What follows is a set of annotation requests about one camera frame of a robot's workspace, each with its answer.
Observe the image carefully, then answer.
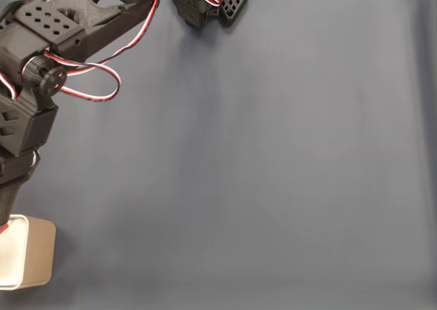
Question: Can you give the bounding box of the grey desk mat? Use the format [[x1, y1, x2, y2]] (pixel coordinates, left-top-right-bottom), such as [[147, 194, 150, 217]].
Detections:
[[0, 0, 437, 310]]

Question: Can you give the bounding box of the beige box with white rim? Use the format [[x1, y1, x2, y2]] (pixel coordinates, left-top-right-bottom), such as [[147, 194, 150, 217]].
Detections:
[[0, 214, 57, 292]]

